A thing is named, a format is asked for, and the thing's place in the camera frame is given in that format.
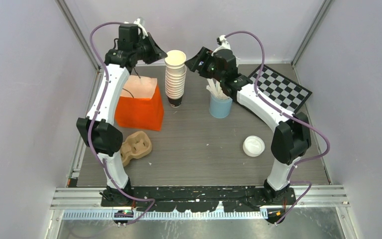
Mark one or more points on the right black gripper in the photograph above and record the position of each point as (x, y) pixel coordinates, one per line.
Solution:
(205, 55)

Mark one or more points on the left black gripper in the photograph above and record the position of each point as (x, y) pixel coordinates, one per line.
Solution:
(157, 53)

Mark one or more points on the stack of paper cups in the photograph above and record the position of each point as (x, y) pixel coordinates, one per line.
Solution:
(175, 75)

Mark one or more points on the stack of white lids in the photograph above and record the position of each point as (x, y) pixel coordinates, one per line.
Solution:
(253, 146)

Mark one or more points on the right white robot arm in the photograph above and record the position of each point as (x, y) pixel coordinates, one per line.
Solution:
(291, 137)

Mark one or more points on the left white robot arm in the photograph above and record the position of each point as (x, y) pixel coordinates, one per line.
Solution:
(97, 127)

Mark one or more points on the bundle of white straws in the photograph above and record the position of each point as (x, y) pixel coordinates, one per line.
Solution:
(215, 89)

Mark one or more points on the blue straw holder cup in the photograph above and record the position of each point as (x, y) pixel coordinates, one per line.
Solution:
(219, 108)

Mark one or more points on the orange paper bag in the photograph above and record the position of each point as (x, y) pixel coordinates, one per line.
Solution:
(140, 104)

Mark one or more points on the black white checkerboard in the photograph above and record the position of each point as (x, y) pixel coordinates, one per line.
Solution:
(281, 89)

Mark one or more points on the brown cardboard cup carrier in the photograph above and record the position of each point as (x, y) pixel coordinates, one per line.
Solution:
(135, 146)

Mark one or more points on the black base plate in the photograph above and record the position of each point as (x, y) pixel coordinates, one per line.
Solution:
(196, 199)

